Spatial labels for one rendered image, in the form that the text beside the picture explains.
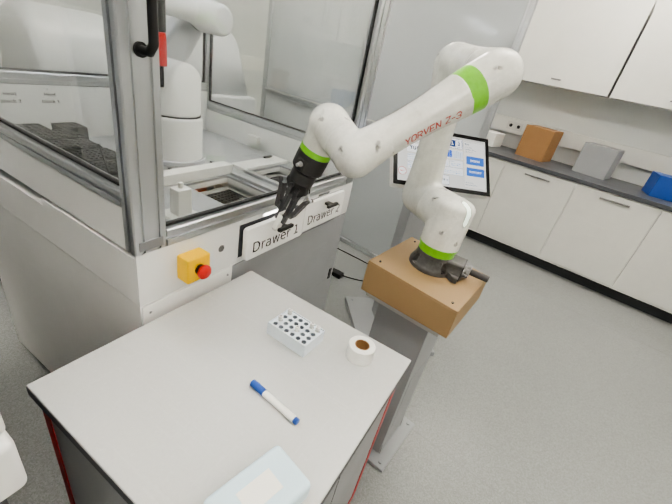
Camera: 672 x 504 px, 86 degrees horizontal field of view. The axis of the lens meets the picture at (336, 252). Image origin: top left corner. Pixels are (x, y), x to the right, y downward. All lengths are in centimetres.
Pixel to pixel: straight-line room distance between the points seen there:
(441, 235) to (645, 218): 282
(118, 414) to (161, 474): 16
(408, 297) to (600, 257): 293
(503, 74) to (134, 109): 82
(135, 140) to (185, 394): 53
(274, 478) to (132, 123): 69
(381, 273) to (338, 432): 53
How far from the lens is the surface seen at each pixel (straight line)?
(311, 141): 98
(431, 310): 113
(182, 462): 78
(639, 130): 446
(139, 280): 97
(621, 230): 385
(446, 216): 114
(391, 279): 115
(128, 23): 82
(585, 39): 416
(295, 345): 94
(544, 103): 451
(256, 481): 71
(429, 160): 122
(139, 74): 83
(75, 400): 90
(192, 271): 100
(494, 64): 104
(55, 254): 135
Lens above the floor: 143
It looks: 28 degrees down
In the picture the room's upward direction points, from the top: 12 degrees clockwise
